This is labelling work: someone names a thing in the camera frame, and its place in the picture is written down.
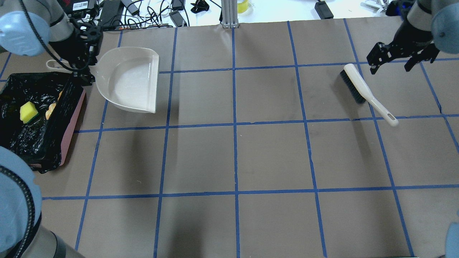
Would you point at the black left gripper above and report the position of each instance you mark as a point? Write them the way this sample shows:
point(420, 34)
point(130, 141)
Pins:
point(79, 46)

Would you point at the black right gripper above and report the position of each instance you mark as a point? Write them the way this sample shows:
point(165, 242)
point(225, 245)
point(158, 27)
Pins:
point(413, 38)

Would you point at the yellow potato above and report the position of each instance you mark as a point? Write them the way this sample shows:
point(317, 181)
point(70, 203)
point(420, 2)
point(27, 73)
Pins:
point(50, 110)

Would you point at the beige plastic dustpan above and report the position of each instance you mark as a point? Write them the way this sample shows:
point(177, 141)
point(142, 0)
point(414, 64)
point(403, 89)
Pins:
point(127, 77)

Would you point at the cream hand brush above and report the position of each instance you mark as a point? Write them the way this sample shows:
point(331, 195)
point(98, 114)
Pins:
point(361, 93)

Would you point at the yellow green sponge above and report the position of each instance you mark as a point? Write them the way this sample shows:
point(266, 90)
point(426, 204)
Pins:
point(27, 112)

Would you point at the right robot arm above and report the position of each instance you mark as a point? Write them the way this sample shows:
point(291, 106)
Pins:
point(429, 27)

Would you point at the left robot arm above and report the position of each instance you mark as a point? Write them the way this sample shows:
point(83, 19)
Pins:
point(31, 27)

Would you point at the bin with black bag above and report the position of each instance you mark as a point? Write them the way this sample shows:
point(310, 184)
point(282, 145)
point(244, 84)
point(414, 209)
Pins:
point(39, 142)

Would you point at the black power adapter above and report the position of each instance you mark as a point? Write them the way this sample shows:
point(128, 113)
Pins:
point(110, 13)

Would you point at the yellow tape roll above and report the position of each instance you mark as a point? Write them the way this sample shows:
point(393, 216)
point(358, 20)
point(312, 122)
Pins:
point(243, 6)

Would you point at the aluminium frame post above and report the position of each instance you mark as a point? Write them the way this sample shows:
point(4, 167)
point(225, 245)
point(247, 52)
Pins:
point(229, 14)

